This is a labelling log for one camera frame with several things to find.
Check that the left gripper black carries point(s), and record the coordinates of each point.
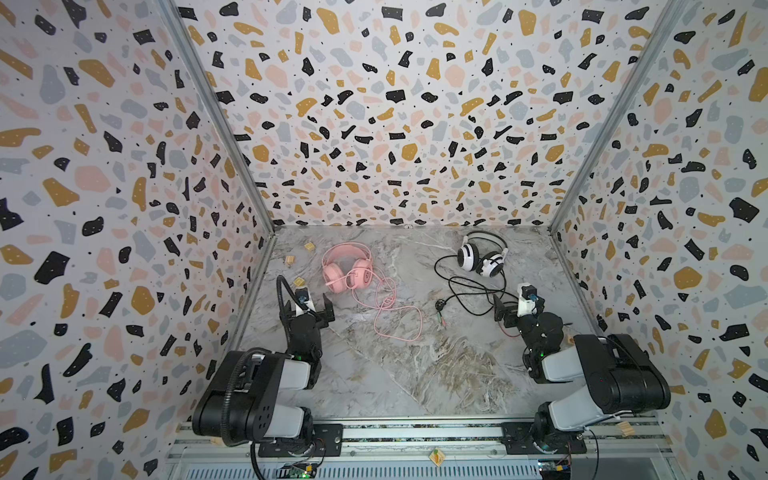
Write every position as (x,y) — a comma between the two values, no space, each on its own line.
(308,318)

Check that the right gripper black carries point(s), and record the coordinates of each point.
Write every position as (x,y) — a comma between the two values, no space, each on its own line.
(514,315)

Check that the pink headphones with cable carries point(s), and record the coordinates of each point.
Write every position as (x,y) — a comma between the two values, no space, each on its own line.
(350,267)

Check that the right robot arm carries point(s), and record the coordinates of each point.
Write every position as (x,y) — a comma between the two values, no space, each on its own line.
(618,378)

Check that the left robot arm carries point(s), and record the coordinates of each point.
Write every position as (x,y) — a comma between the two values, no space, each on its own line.
(240,404)

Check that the green circuit board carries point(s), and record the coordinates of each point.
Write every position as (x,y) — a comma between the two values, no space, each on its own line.
(299,471)

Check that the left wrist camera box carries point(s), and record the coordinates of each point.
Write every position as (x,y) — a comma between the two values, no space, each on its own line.
(303,301)

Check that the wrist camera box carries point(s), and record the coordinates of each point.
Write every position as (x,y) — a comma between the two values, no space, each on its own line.
(529,303)
(303,301)

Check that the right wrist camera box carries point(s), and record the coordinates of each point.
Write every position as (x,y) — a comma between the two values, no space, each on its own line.
(529,303)

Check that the white black headphones with cable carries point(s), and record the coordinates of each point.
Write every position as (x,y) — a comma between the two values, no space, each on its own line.
(482,254)

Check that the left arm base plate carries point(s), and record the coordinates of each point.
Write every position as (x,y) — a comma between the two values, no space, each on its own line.
(322,440)

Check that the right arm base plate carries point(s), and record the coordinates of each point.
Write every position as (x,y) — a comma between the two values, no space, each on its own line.
(527,438)

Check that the wooden block on rail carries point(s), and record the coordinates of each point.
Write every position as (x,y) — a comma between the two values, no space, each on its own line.
(626,429)

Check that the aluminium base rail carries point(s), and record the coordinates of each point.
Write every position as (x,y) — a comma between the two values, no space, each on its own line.
(399,448)

